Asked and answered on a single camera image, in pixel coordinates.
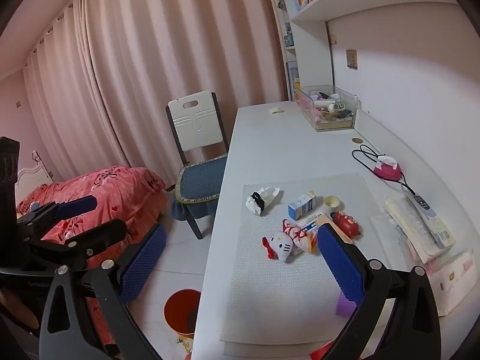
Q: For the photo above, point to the pink pleated curtain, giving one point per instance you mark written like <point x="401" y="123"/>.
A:
<point x="150" y="45"/>

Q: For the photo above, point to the white cat plush toy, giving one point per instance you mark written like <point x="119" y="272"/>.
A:
<point x="279" y="245"/>

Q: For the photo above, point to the chair with blue cushion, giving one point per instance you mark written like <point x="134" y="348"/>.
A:
<point x="193" y="120"/>

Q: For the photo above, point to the pink white tissue pack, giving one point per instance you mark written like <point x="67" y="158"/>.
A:
<point x="453" y="277"/>

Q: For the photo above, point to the beige wall socket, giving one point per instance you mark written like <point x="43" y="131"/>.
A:
<point x="351" y="59"/>

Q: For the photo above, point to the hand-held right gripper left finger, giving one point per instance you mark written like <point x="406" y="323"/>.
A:
<point x="144" y="262"/>

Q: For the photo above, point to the red cup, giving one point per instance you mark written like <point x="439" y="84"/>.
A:
<point x="347" y="225"/>

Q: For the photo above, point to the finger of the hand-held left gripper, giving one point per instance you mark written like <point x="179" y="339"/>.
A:
<point x="99" y="238"/>
<point x="77" y="206"/>

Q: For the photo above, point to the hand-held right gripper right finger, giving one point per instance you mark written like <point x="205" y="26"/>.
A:
<point x="339" y="266"/>

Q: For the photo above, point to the white tape roll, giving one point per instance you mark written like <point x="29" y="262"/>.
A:
<point x="332" y="204"/>

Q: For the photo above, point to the blue white medicine box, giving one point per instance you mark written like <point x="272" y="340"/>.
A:
<point x="313" y="221"/>

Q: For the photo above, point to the blue chair cushion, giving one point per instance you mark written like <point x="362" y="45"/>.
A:
<point x="198" y="180"/>

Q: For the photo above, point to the white bed headboard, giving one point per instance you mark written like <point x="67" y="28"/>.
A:
<point x="30" y="174"/>

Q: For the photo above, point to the orange trash bin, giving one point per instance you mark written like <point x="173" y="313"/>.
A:
<point x="176" y="307"/>

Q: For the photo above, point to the small blue white carton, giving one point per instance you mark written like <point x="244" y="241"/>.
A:
<point x="300" y="206"/>

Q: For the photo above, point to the purple block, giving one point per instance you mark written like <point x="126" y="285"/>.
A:
<point x="345" y="307"/>

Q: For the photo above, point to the clear plastic organizer box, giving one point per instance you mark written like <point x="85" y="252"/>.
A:
<point x="326" y="120"/>

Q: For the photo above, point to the thick white book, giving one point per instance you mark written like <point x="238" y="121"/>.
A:
<point x="412" y="228"/>

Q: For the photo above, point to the grey textured desk mat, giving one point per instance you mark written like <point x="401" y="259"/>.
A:
<point x="270" y="292"/>

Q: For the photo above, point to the white wall bookshelf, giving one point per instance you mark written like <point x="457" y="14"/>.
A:
<point x="315" y="60"/>

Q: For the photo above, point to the red floral blanket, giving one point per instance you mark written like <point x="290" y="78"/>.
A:
<point x="112" y="191"/>

